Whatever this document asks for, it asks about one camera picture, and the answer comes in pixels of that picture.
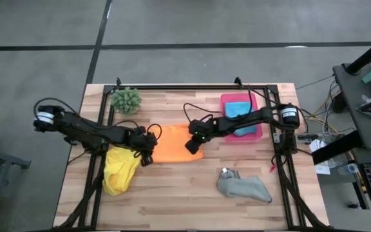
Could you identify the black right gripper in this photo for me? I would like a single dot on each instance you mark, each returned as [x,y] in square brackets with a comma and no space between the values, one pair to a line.
[205,129]

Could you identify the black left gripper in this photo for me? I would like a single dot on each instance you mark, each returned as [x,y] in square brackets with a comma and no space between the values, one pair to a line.
[142,141]

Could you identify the orange microfiber towel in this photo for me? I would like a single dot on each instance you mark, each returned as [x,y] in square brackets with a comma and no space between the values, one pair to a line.
[172,145]

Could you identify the blue microfiber towel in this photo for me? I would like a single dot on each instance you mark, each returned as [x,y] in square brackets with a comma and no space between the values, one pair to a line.
[237,109]

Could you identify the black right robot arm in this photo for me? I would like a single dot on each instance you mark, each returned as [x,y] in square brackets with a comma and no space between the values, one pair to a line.
[246,117]

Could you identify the yellow microfiber towel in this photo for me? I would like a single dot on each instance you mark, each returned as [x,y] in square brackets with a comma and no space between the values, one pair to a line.
[118,174]

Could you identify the grey microfiber towel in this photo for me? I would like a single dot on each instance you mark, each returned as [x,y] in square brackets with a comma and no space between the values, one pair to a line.
[246,190]

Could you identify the pink plastic tray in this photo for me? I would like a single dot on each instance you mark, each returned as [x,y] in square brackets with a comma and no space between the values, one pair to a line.
[234,97]

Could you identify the green plant in patterned pot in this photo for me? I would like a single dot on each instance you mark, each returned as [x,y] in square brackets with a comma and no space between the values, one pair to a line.
[126,100]

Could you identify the small red tag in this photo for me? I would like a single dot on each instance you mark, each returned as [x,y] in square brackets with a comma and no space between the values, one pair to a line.
[273,168]

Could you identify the white paper sheet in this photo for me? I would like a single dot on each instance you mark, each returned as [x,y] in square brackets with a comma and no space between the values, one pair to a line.
[322,167]

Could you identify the clear plastic bottle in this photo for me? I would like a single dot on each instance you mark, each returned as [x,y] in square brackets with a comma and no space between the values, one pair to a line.
[349,168]

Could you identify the dark grey side desk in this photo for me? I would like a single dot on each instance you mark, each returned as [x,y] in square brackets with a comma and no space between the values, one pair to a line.
[362,129]

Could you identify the small teal box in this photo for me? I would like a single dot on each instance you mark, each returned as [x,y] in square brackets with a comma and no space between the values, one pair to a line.
[370,76]

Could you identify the black diagonal pole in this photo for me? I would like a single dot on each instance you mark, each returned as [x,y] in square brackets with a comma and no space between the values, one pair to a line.
[366,56]

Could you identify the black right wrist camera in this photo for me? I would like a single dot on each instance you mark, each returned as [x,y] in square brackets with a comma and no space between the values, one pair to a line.
[193,146]

